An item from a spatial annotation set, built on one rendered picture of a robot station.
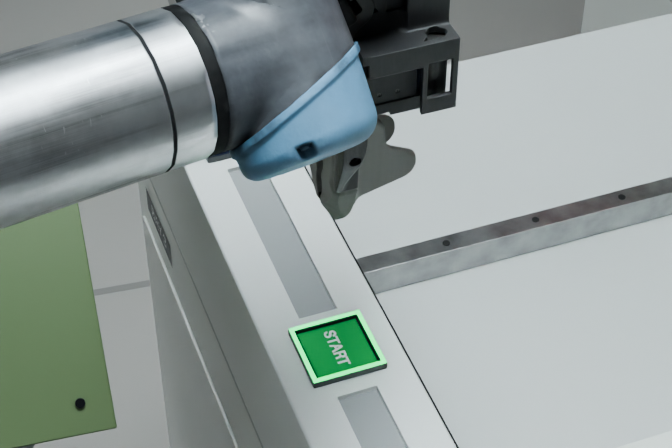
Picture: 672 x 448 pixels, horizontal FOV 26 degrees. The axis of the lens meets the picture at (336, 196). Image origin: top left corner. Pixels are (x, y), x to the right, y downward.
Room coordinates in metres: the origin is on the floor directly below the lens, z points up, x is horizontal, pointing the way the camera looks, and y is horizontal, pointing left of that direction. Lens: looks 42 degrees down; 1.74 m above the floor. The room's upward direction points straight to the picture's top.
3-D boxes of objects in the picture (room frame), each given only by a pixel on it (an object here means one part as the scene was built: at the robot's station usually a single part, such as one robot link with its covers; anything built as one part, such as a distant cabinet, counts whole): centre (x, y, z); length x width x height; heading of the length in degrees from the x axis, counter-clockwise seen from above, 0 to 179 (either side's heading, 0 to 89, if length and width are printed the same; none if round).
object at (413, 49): (0.72, -0.02, 1.25); 0.09 x 0.08 x 0.12; 110
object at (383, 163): (0.70, -0.02, 1.14); 0.06 x 0.03 x 0.09; 110
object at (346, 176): (0.69, 0.00, 1.19); 0.05 x 0.02 x 0.09; 20
